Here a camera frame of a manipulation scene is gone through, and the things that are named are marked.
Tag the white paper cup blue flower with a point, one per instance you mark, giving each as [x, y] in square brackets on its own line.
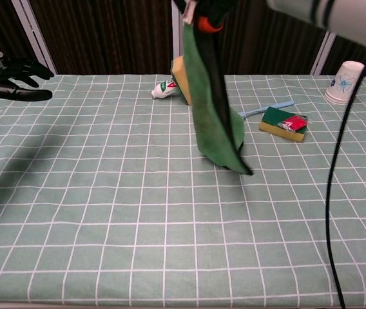
[342, 83]

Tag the yellow sponge with round label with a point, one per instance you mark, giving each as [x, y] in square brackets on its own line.
[180, 78]

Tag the blue plastic spoon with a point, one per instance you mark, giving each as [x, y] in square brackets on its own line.
[266, 108]

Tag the green checked tablecloth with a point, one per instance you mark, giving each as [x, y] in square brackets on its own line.
[105, 199]

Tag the green cloth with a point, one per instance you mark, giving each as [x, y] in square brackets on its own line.
[208, 122]

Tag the white partition post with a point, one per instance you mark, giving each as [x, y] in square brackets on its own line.
[323, 54]
[33, 35]
[176, 32]

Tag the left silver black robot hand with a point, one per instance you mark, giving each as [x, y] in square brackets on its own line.
[12, 69]

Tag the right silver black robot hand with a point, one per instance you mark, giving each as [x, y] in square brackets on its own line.
[210, 13]

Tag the small white bottle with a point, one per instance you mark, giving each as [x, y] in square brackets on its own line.
[163, 89]

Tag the green and yellow sponge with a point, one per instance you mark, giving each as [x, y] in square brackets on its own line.
[276, 120]

